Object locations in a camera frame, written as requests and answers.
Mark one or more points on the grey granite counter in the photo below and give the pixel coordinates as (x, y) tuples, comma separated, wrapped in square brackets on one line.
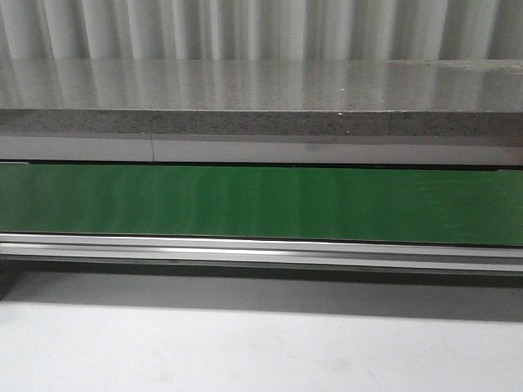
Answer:
[(448, 98)]

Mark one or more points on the green conveyor belt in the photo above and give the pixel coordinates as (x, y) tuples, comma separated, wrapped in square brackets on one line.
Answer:
[(317, 203)]

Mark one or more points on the white pleated curtain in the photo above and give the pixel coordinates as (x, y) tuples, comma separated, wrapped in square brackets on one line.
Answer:
[(262, 30)]

